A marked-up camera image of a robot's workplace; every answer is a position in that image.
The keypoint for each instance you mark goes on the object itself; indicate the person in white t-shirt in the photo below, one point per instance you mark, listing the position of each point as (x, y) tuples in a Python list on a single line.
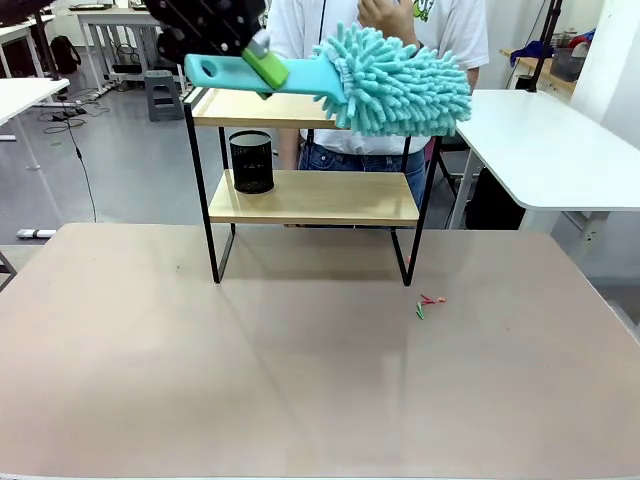
[(360, 145)]

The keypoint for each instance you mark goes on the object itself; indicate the black stand pole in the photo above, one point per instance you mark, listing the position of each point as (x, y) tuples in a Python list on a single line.
[(546, 45)]

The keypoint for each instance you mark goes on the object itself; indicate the person left hand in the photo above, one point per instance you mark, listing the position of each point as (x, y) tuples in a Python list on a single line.
[(387, 20)]

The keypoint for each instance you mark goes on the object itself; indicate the black mesh pen holder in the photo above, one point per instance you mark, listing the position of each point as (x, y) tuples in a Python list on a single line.
[(252, 162)]

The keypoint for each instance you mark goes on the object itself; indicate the small green debris piece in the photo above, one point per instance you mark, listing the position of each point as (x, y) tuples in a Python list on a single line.
[(420, 312)]

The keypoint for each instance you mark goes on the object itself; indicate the teal microfiber duster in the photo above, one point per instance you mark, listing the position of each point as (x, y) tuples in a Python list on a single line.
[(390, 85)]

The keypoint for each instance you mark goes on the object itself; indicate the black backpack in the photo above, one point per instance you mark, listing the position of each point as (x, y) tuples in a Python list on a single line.
[(65, 54)]

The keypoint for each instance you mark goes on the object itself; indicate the small red debris piece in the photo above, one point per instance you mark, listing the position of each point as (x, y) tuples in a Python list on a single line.
[(434, 299)]

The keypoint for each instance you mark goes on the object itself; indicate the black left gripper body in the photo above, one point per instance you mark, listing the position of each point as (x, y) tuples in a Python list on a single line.
[(205, 25)]

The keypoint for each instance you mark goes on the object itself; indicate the white frame desk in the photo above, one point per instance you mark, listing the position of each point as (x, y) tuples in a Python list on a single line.
[(117, 30)]

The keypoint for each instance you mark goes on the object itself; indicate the black bin under table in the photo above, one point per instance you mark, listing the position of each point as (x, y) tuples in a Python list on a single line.
[(495, 200)]

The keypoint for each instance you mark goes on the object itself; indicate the black left gripper finger with green pad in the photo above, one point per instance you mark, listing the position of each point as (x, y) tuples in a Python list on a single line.
[(267, 67), (265, 94)]

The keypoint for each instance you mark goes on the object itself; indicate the white side table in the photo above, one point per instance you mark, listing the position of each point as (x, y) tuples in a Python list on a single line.
[(545, 145)]

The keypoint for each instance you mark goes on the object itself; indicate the black metal wood board shelf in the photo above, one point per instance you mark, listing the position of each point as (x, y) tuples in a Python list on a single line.
[(320, 197)]

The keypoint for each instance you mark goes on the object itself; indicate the grey plastic step stool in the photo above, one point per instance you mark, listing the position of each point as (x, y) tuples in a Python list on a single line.
[(164, 95)]

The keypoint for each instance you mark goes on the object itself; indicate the grey storage box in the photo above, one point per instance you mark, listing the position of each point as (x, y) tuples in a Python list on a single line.
[(567, 62)]

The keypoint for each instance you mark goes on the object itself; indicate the blue cloth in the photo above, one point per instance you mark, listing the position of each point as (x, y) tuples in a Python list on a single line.
[(530, 52)]

